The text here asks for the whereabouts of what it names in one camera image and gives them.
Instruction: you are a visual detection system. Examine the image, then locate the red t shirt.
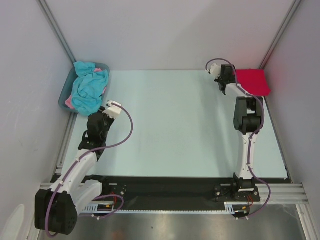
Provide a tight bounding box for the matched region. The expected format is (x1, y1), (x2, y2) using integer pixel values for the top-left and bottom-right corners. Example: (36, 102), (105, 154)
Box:
(236, 69), (271, 97)

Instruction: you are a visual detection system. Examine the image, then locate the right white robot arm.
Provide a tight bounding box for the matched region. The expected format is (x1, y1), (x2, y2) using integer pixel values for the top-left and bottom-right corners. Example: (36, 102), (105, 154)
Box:
(209, 63), (265, 201)

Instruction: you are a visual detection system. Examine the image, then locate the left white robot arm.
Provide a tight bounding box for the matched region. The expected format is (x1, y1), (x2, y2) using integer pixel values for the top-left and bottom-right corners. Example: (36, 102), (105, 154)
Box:
(34, 110), (118, 238)

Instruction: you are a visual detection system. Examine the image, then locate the cyan t shirt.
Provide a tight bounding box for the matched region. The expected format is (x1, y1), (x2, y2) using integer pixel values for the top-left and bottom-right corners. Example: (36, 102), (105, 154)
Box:
(71, 60), (112, 117)

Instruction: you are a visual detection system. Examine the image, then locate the grey plastic bin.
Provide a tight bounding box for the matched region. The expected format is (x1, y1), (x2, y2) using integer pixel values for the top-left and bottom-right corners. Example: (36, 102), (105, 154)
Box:
(58, 61), (110, 116)

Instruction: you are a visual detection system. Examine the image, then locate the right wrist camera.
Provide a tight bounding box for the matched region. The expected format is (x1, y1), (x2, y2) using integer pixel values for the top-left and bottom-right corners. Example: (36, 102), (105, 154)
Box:
(207, 63), (221, 78)

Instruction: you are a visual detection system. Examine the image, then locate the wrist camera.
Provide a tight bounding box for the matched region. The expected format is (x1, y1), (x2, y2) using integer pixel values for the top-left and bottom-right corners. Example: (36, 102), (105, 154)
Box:
(207, 63), (221, 78)
(102, 100), (122, 120)

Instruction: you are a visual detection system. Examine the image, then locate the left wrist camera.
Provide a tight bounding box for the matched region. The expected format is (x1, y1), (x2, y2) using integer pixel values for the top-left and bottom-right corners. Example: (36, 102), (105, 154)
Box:
(102, 100), (122, 120)

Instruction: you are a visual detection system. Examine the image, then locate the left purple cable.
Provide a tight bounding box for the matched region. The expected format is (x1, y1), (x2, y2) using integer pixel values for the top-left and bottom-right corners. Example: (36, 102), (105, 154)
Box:
(44, 102), (135, 237)

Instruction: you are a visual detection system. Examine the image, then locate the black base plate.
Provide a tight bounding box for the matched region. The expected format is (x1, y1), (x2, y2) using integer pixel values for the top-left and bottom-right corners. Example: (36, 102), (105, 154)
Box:
(49, 176), (293, 212)

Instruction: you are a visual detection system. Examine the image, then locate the aluminium frame rail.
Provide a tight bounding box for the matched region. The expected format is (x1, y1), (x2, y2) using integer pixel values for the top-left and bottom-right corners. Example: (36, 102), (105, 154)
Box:
(39, 183), (309, 205)

